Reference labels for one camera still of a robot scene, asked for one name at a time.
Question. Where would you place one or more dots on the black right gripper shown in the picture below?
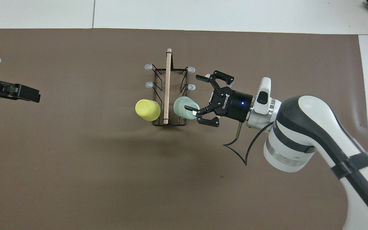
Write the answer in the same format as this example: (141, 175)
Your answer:
(232, 103)

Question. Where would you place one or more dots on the pale green plastic cup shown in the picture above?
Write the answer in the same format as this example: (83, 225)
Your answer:
(182, 108)

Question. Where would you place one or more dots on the yellow plastic cup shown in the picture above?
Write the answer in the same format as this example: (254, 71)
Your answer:
(147, 109)

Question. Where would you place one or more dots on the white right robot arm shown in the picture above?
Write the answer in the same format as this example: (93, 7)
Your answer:
(305, 127)

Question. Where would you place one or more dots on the brown table mat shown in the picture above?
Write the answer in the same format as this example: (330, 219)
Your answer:
(107, 175)

